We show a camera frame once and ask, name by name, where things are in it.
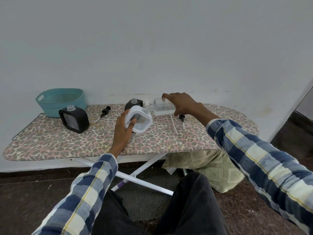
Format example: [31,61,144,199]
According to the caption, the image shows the person's left hand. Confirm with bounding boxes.
[109,109,137,158]

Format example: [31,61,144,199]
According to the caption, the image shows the person's right hand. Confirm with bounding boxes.
[162,92,211,121]

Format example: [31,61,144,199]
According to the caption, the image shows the long-tube black pump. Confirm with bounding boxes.
[169,114,179,135]

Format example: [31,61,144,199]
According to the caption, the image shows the tall clear plastic bottle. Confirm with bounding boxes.
[146,97,177,117]

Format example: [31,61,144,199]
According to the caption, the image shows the white square dispenser bottle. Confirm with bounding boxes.
[124,105,153,134]

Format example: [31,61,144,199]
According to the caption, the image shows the black soap dispenser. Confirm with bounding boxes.
[124,98,144,111]
[58,105,90,134]

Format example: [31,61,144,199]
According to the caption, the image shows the person's left forearm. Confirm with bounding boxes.
[32,147,120,235]

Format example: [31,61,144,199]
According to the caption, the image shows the person's right forearm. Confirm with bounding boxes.
[199,104,313,235]

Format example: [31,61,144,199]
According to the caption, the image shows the person's black trousers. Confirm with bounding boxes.
[92,172,229,235]

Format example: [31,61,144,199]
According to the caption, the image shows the leopard print ironing board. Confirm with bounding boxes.
[3,103,260,196]

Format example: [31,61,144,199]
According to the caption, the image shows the teal plastic basket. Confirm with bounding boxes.
[36,88,87,118]

